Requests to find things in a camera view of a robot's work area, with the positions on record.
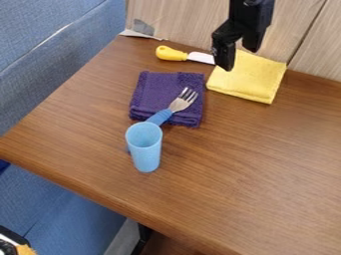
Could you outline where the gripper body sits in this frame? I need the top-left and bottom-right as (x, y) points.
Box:
(227, 0), (277, 34)

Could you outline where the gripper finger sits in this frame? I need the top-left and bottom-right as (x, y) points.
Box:
(240, 29), (269, 54)
(210, 19), (245, 73)

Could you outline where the yellow cloth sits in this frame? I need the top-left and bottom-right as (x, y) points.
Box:
(204, 48), (288, 106)

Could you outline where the purple cloth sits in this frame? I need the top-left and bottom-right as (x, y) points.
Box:
(128, 70), (207, 128)

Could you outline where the grey white paper scrap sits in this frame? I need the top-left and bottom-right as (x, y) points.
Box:
(118, 18), (167, 42)

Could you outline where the blue cup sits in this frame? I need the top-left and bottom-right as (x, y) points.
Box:
(124, 122), (165, 173)

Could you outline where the yellow handled knife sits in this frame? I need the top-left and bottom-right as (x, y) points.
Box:
(154, 45), (217, 66)

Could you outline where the blue handled fork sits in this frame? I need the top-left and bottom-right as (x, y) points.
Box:
(144, 87), (200, 128)

